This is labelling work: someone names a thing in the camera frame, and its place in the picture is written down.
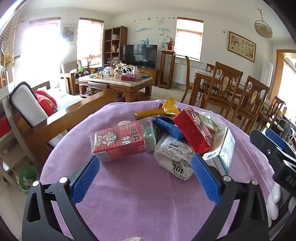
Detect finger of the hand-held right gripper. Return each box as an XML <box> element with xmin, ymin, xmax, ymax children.
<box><xmin>265</xmin><ymin>128</ymin><xmax>296</xmax><ymax>160</ymax></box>
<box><xmin>250</xmin><ymin>129</ymin><xmax>287</xmax><ymax>176</ymax></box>

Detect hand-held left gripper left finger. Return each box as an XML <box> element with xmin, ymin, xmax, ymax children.
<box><xmin>22</xmin><ymin>155</ymin><xmax>101</xmax><ymax>241</ymax></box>

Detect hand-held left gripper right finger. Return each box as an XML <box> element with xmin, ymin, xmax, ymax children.
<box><xmin>191</xmin><ymin>154</ymin><xmax>270</xmax><ymax>241</ymax></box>

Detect white and blue box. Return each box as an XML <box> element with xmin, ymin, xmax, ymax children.
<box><xmin>202</xmin><ymin>126</ymin><xmax>236</xmax><ymax>175</ymax></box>

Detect white printed plastic bag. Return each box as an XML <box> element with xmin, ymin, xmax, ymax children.
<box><xmin>154</xmin><ymin>132</ymin><xmax>196</xmax><ymax>180</ymax></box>

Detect red drink carton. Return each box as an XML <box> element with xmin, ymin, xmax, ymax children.
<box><xmin>172</xmin><ymin>107</ymin><xmax>214</xmax><ymax>154</ymax></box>

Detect green and white packet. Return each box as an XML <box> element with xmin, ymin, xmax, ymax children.
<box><xmin>198</xmin><ymin>112</ymin><xmax>226</xmax><ymax>135</ymax></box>

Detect blue plastic wrapper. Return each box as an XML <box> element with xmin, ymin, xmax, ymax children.
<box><xmin>154</xmin><ymin>117</ymin><xmax>185</xmax><ymax>139</ymax></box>

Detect gold foil wrapper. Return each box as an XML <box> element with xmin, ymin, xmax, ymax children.
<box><xmin>134</xmin><ymin>97</ymin><xmax>181</xmax><ymax>119</ymax></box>

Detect person's right hand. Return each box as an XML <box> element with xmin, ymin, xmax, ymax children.
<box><xmin>267</xmin><ymin>185</ymin><xmax>282</xmax><ymax>221</ymax></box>

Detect purple printed blanket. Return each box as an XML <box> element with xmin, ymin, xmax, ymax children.
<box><xmin>39</xmin><ymin>99</ymin><xmax>281</xmax><ymax>241</ymax></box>

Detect green bucket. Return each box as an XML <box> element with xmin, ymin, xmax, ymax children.
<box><xmin>19</xmin><ymin>166</ymin><xmax>38</xmax><ymax>192</ymax></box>

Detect white floor air conditioner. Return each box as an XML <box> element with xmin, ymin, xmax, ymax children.
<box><xmin>260</xmin><ymin>59</ymin><xmax>274</xmax><ymax>90</ymax></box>

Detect wooden sofa with white cushions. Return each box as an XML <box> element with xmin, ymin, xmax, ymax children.
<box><xmin>7</xmin><ymin>81</ymin><xmax>118</xmax><ymax>163</ymax></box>

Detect white side shelf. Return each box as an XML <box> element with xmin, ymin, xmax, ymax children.
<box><xmin>0</xmin><ymin>97</ymin><xmax>40</xmax><ymax>186</ymax></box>

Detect red cushion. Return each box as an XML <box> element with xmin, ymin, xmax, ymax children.
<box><xmin>36</xmin><ymin>94</ymin><xmax>58</xmax><ymax>116</ymax></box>
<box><xmin>36</xmin><ymin>90</ymin><xmax>57</xmax><ymax>106</ymax></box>

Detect wooden dining table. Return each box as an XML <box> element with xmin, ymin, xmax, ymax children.
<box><xmin>194</xmin><ymin>70</ymin><xmax>255</xmax><ymax>109</ymax></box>

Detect red storage box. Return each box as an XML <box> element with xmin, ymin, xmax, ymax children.
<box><xmin>0</xmin><ymin>117</ymin><xmax>11</xmax><ymax>137</ymax></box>

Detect framed flower painting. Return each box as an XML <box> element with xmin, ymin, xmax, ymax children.
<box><xmin>227</xmin><ymin>31</ymin><xmax>257</xmax><ymax>63</ymax></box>

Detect wooden coffee table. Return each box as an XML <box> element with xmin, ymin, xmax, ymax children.
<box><xmin>78</xmin><ymin>74</ymin><xmax>153</xmax><ymax>102</ymax></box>

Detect wooden armchair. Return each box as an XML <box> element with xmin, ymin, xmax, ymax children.
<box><xmin>60</xmin><ymin>61</ymin><xmax>82</xmax><ymax>95</ymax></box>

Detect hanging crystal chandelier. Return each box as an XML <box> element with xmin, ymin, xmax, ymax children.
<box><xmin>254</xmin><ymin>9</ymin><xmax>273</xmax><ymax>39</ymax></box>

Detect tall wooden plant stand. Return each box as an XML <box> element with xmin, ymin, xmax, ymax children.
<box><xmin>158</xmin><ymin>49</ymin><xmax>176</xmax><ymax>90</ymax></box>

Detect wooden television stand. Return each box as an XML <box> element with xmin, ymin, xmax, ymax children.
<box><xmin>139</xmin><ymin>67</ymin><xmax>160</xmax><ymax>87</ymax></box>

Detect window with roller blind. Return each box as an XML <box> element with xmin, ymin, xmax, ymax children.
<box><xmin>175</xmin><ymin>17</ymin><xmax>204</xmax><ymax>62</ymax></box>
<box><xmin>28</xmin><ymin>17</ymin><xmax>61</xmax><ymax>70</ymax></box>
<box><xmin>77</xmin><ymin>17</ymin><xmax>104</xmax><ymax>62</ymax></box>

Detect wooden bookshelf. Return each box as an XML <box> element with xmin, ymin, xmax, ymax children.
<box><xmin>102</xmin><ymin>26</ymin><xmax>128</xmax><ymax>67</ymax></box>

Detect flat screen television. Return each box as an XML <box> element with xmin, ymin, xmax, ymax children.
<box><xmin>122</xmin><ymin>44</ymin><xmax>158</xmax><ymax>69</ymax></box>

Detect yellow flowers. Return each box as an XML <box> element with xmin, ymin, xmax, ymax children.
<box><xmin>0</xmin><ymin>47</ymin><xmax>14</xmax><ymax>69</ymax></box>

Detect framed sunflower picture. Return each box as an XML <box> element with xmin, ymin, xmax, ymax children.
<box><xmin>61</xmin><ymin>24</ymin><xmax>77</xmax><ymax>44</ymax></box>

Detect white wall radiator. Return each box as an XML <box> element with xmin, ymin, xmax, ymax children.
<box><xmin>172</xmin><ymin>62</ymin><xmax>201</xmax><ymax>85</ymax></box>

